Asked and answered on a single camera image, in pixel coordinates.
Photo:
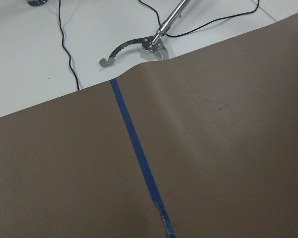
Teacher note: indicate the metal reaching stick white hook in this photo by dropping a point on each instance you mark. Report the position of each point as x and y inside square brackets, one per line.
[150, 43]

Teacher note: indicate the blue tape grid lines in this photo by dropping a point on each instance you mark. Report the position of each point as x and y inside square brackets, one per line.
[142, 160]

